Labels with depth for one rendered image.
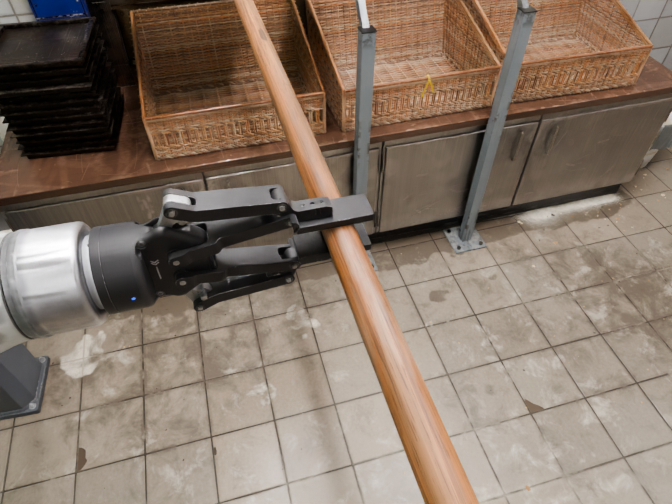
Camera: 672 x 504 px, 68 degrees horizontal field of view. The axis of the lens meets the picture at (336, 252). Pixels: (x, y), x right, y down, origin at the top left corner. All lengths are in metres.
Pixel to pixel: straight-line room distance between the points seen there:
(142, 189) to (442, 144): 1.02
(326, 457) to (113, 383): 0.76
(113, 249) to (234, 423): 1.33
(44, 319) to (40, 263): 0.04
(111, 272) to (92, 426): 1.44
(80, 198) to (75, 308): 1.30
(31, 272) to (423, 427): 0.30
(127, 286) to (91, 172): 1.30
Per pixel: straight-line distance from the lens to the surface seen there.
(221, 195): 0.42
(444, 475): 0.33
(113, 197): 1.71
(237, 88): 1.96
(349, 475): 1.63
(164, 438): 1.75
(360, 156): 1.66
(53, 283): 0.43
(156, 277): 0.46
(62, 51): 1.72
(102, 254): 0.43
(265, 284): 0.48
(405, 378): 0.35
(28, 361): 1.93
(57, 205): 1.75
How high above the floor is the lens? 1.55
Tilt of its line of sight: 48 degrees down
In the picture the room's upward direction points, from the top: straight up
